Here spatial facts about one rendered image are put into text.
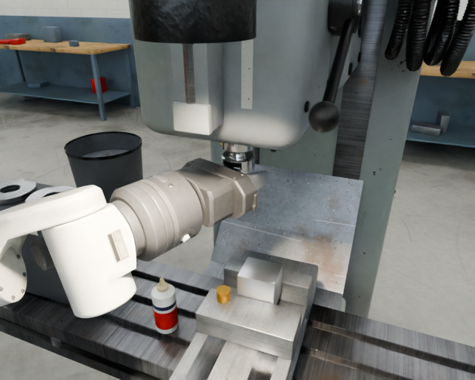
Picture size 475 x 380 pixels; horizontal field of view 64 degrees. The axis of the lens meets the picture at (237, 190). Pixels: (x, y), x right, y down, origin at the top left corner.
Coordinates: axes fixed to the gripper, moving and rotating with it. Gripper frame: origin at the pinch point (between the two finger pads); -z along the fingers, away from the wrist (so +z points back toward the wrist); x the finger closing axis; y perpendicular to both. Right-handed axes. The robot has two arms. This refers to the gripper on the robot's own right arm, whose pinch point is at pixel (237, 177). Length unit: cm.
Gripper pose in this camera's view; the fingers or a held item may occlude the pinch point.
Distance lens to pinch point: 53.7
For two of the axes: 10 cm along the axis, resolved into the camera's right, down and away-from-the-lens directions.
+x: -7.4, -3.1, 5.9
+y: -0.1, 8.9, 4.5
